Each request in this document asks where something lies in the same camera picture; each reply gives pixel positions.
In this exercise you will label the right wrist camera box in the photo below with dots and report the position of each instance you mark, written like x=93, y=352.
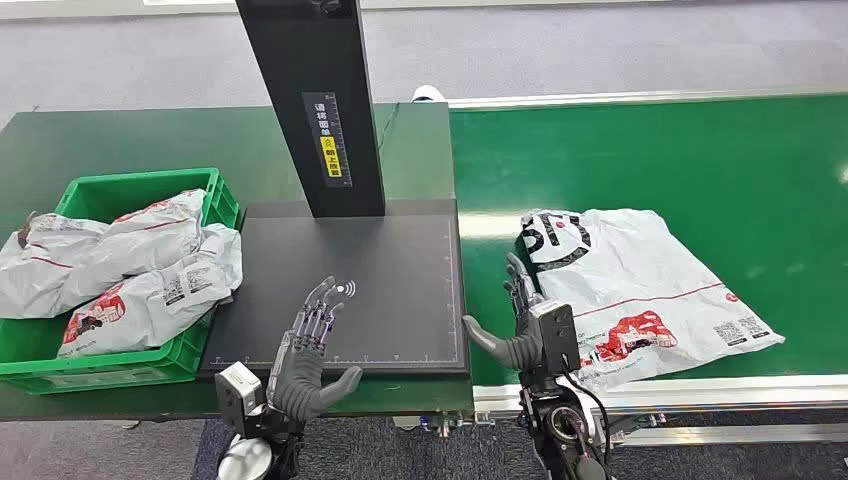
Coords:
x=558, y=334

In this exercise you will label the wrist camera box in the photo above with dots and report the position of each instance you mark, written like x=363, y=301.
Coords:
x=558, y=334
x=237, y=394

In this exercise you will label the green conveyor belt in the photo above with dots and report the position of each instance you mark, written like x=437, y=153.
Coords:
x=662, y=159

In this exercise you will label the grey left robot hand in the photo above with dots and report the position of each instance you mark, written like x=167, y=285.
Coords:
x=301, y=381

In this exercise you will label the black yellow ruler label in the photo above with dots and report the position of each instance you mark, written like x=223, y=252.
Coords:
x=329, y=142

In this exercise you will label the green plastic basket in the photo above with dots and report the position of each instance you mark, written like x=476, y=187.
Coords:
x=132, y=374

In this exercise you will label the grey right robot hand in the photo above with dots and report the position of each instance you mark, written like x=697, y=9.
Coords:
x=520, y=351

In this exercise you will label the dark green table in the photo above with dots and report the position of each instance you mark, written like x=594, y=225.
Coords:
x=132, y=139

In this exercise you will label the large white poly mailer package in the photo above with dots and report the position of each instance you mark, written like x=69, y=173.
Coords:
x=636, y=278

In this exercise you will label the white mailer with red print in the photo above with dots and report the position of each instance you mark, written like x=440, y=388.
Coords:
x=152, y=305

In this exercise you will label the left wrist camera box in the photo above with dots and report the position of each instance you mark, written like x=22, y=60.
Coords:
x=237, y=394

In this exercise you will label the white mailer with red stripe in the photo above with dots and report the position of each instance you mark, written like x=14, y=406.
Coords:
x=152, y=238

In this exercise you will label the black scale column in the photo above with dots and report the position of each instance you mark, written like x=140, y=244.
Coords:
x=311, y=60

